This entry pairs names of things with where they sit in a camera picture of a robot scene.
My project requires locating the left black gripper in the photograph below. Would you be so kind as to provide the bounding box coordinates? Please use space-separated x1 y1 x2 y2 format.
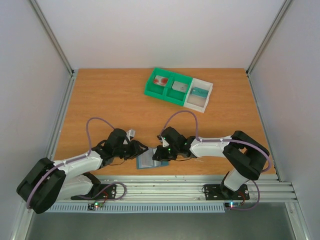
114 140 149 161

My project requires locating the blue card holder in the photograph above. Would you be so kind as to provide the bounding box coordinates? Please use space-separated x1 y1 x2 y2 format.
136 148 169 170

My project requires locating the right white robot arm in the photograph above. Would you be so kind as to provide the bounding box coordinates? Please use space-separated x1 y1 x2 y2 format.
152 127 270 200

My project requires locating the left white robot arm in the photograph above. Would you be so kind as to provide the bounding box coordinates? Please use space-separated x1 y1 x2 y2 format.
16 128 149 214

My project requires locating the red circle card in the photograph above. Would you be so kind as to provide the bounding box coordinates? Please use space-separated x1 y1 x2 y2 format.
153 75 169 87

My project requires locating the grey flower card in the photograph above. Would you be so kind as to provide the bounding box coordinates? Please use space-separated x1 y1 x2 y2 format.
172 81 188 93

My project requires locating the teal card in bin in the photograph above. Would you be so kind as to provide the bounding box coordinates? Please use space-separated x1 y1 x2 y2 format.
190 87 209 99

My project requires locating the middle green bin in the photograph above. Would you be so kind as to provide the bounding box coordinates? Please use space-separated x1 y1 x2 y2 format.
163 72 193 106

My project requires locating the green bin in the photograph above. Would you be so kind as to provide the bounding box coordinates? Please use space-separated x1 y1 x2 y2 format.
163 72 193 106
144 67 174 100

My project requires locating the left green bin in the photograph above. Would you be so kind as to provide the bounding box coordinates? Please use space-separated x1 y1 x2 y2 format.
144 67 174 100

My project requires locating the left circuit board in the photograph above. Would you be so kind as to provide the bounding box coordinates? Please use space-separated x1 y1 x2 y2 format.
87 202 104 211

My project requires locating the circuit board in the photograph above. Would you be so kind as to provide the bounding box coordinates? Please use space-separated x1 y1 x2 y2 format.
87 202 104 211
224 201 243 209

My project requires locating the white bin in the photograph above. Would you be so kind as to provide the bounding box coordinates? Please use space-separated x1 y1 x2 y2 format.
183 78 213 113

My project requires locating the right circuit board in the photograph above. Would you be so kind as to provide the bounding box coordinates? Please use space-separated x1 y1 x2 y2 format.
224 201 243 209

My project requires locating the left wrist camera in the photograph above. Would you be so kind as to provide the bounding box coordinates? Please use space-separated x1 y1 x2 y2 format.
126 129 136 139

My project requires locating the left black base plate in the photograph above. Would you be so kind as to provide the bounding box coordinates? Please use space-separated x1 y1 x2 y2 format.
70 184 117 201

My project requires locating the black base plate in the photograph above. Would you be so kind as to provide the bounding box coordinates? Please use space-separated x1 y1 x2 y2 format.
70 184 117 201
201 184 250 201

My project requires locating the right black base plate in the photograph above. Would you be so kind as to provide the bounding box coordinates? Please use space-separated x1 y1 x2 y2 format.
201 184 250 201

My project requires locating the left side aluminium rail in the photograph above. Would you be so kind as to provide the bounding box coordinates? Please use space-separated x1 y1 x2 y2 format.
43 70 78 160

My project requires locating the aluminium rail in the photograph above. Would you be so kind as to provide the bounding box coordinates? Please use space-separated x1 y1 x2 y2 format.
43 70 78 160
246 73 282 182
97 174 298 203

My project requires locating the grey slotted cable duct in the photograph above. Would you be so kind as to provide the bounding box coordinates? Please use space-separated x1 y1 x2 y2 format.
46 202 225 214

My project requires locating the front aluminium rail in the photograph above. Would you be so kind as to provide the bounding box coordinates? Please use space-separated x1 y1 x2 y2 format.
97 174 298 203

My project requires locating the right side aluminium rail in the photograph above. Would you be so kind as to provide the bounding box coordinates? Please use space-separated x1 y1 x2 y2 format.
246 73 282 182

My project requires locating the left aluminium frame post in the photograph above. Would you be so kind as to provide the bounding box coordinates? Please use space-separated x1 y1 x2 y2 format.
28 0 74 76

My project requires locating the aluminium frame post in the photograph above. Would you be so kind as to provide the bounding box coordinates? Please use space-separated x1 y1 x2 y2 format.
28 0 74 76
245 0 294 78

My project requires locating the right aluminium frame post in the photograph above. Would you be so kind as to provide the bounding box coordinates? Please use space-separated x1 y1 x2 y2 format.
245 0 294 78

